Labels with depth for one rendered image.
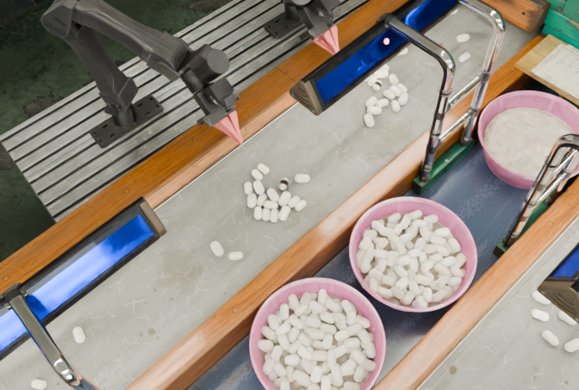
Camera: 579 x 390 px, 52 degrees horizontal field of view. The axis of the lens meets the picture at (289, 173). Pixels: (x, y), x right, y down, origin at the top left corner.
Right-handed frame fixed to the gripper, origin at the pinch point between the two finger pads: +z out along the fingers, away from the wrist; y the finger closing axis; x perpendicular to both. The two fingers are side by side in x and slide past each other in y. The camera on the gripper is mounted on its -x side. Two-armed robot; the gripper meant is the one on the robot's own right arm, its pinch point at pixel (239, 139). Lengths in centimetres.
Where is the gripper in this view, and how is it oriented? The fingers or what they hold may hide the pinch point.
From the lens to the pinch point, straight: 139.4
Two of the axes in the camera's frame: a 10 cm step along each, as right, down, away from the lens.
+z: 5.5, 8.1, 2.0
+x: -4.0, 0.4, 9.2
